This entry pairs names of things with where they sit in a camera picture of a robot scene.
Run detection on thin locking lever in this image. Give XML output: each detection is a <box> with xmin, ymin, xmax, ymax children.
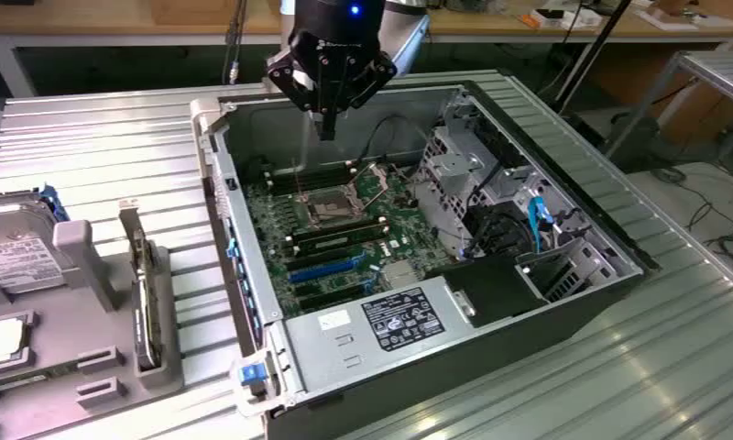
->
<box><xmin>291</xmin><ymin>156</ymin><xmax>307</xmax><ymax>205</ymax></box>

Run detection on black box on floor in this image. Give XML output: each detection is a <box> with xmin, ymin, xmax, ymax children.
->
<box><xmin>571</xmin><ymin>108</ymin><xmax>663</xmax><ymax>171</ymax></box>

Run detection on blue expansion slot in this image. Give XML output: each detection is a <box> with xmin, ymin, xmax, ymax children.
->
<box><xmin>288</xmin><ymin>261</ymin><xmax>369</xmax><ymax>284</ymax></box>

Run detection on black looped wire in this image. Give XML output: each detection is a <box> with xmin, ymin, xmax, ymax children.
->
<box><xmin>361</xmin><ymin>114</ymin><xmax>433</xmax><ymax>165</ymax></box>

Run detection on thin grey robot cable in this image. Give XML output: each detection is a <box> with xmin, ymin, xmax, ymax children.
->
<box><xmin>224</xmin><ymin>0</ymin><xmax>248</xmax><ymax>87</ymax></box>

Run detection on silver hard disk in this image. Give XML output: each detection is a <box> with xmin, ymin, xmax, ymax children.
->
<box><xmin>0</xmin><ymin>191</ymin><xmax>75</xmax><ymax>295</ymax></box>

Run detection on silver chipset heatsink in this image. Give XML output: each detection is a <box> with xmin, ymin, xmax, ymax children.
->
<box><xmin>380</xmin><ymin>262</ymin><xmax>424</xmax><ymax>284</ymax></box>

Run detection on black RAM slot row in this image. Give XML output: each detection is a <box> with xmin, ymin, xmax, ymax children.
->
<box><xmin>288</xmin><ymin>215</ymin><xmax>393</xmax><ymax>259</ymax></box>
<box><xmin>264</xmin><ymin>159</ymin><xmax>360</xmax><ymax>193</ymax></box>

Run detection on metal socket cover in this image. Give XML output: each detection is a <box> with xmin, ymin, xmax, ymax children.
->
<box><xmin>344</xmin><ymin>160</ymin><xmax>393</xmax><ymax>213</ymax></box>

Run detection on metal frame slat table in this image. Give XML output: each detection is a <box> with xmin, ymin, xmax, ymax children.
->
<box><xmin>603</xmin><ymin>48</ymin><xmax>733</xmax><ymax>161</ymax></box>

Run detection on blue plastic disk bracket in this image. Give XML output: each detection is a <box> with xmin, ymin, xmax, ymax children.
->
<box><xmin>35</xmin><ymin>182</ymin><xmax>69</xmax><ymax>226</ymax></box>

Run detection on silver perforated drive cage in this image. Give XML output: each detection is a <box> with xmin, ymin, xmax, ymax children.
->
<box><xmin>413</xmin><ymin>124</ymin><xmax>531</xmax><ymax>260</ymax></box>

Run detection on grey parts rack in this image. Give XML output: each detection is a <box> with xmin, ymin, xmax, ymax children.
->
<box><xmin>0</xmin><ymin>218</ymin><xmax>189</xmax><ymax>440</ymax></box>

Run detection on green motherboard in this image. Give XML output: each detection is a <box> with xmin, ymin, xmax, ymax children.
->
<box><xmin>241</xmin><ymin>158</ymin><xmax>463</xmax><ymax>318</ymax></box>

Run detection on blue card retainer strip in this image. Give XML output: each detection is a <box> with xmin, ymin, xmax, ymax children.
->
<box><xmin>224</xmin><ymin>224</ymin><xmax>264</xmax><ymax>340</ymax></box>

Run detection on small white box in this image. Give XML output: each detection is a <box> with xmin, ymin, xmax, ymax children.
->
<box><xmin>555</xmin><ymin>11</ymin><xmax>605</xmax><ymax>28</ymax></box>

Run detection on black slanted pole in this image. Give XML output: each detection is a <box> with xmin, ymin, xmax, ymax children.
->
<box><xmin>551</xmin><ymin>0</ymin><xmax>636</xmax><ymax>109</ymax></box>

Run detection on CPU socket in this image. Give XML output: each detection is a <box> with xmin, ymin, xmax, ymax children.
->
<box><xmin>300</xmin><ymin>185</ymin><xmax>369</xmax><ymax>230</ymax></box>

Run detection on blue disk wire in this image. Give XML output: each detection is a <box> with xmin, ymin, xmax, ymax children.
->
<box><xmin>527</xmin><ymin>195</ymin><xmax>556</xmax><ymax>254</ymax></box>

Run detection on grey power supply unit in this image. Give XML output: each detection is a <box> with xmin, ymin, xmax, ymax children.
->
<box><xmin>283</xmin><ymin>274</ymin><xmax>479</xmax><ymax>396</ymax></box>

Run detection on green RAM stick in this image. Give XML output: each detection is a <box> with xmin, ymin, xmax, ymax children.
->
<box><xmin>0</xmin><ymin>361</ymin><xmax>85</xmax><ymax>394</ymax></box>

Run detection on white flat package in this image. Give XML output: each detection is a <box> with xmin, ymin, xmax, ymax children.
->
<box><xmin>632</xmin><ymin>6</ymin><xmax>703</xmax><ymax>32</ymax></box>

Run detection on blue case latch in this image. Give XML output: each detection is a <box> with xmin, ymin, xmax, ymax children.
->
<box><xmin>236</xmin><ymin>363</ymin><xmax>268</xmax><ymax>385</ymax></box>

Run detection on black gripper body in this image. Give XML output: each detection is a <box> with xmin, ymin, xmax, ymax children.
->
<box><xmin>284</xmin><ymin>0</ymin><xmax>385</xmax><ymax>59</ymax></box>

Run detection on Nvidia graphics card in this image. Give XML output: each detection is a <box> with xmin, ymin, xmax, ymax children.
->
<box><xmin>117</xmin><ymin>197</ymin><xmax>167</xmax><ymax>370</ymax></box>

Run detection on silver disk bay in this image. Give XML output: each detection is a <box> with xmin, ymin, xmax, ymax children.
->
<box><xmin>516</xmin><ymin>237</ymin><xmax>643</xmax><ymax>306</ymax></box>

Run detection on open black PC case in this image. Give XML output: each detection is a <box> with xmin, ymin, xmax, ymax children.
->
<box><xmin>189</xmin><ymin>68</ymin><xmax>662</xmax><ymax>440</ymax></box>

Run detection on long black expansion slot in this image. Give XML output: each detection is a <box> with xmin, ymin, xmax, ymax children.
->
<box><xmin>284</xmin><ymin>249</ymin><xmax>368</xmax><ymax>275</ymax></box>
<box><xmin>297</xmin><ymin>282</ymin><xmax>369</xmax><ymax>309</ymax></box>

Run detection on black wire bundle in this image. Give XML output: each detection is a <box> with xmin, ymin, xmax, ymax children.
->
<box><xmin>463</xmin><ymin>201</ymin><xmax>580</xmax><ymax>263</ymax></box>

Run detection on black RAM stick with label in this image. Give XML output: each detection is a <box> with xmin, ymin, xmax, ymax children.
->
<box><xmin>295</xmin><ymin>227</ymin><xmax>389</xmax><ymax>253</ymax></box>

